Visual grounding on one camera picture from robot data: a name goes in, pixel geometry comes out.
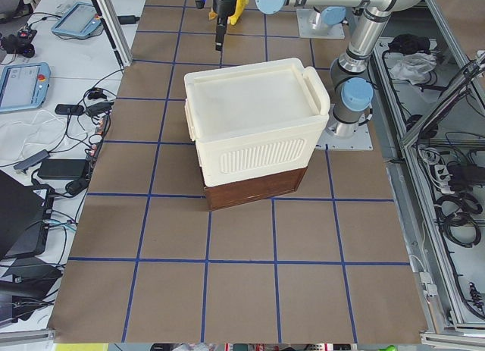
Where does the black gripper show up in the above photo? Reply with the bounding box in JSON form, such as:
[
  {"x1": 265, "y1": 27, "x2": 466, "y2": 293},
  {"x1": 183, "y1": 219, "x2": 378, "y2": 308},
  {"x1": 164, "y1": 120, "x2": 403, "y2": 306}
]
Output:
[{"x1": 214, "y1": 0, "x2": 231, "y2": 51}]

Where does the dark wooden drawer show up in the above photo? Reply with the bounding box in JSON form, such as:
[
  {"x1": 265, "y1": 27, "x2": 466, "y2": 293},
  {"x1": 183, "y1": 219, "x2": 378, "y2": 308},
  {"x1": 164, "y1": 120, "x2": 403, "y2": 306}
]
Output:
[{"x1": 204, "y1": 167, "x2": 308, "y2": 211}]

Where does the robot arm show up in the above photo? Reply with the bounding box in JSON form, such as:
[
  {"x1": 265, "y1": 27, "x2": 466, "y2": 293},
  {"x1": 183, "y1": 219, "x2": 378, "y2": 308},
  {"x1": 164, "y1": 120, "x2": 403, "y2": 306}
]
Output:
[
  {"x1": 310, "y1": 6, "x2": 346, "y2": 29},
  {"x1": 255, "y1": 0, "x2": 420, "y2": 138}
]

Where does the yellow plush toy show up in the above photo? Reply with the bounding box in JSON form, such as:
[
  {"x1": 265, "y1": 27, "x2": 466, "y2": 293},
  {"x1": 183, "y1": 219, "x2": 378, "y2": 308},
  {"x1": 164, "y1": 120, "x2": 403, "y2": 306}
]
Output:
[{"x1": 209, "y1": 0, "x2": 249, "y2": 25}]

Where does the white plastic storage box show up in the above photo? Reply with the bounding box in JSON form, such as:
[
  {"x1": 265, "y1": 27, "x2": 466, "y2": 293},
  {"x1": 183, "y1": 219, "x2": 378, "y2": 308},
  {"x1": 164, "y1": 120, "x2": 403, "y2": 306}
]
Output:
[{"x1": 184, "y1": 58, "x2": 330, "y2": 187}]

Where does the blue teach pendant far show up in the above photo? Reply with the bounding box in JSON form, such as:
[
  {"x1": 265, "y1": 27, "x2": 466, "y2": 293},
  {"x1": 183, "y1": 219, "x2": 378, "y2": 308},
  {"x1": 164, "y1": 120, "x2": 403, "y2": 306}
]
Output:
[{"x1": 51, "y1": 2, "x2": 102, "y2": 39}]

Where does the blue teach pendant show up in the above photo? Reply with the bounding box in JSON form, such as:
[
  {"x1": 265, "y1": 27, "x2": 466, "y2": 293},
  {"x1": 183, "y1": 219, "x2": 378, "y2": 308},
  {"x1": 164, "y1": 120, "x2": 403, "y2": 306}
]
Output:
[
  {"x1": 1, "y1": 62, "x2": 51, "y2": 113},
  {"x1": 51, "y1": 2, "x2": 102, "y2": 39}
]

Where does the blue teach pendant near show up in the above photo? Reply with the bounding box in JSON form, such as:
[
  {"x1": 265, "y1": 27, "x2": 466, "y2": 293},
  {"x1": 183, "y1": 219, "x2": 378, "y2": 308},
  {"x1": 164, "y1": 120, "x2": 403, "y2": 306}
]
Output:
[{"x1": 1, "y1": 62, "x2": 51, "y2": 113}]

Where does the black power adapter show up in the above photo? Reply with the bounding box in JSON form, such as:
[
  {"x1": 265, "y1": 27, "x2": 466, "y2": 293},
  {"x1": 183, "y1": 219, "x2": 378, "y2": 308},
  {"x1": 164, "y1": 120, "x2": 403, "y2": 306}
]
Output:
[{"x1": 38, "y1": 158, "x2": 87, "y2": 180}]

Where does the black laptop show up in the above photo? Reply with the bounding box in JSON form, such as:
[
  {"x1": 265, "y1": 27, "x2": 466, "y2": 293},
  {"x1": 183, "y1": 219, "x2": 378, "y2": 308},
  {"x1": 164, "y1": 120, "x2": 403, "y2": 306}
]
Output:
[{"x1": 1, "y1": 172, "x2": 54, "y2": 259}]

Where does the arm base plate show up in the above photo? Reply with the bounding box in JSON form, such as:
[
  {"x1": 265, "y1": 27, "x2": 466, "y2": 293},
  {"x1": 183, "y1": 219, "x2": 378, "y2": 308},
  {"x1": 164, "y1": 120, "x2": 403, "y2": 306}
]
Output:
[
  {"x1": 296, "y1": 6, "x2": 346, "y2": 39},
  {"x1": 315, "y1": 104, "x2": 373, "y2": 151}
]

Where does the aluminium side frame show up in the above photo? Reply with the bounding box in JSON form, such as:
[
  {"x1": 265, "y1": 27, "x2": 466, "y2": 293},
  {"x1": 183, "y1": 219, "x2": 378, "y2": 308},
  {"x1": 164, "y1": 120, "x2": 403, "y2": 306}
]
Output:
[{"x1": 370, "y1": 0, "x2": 484, "y2": 350}]

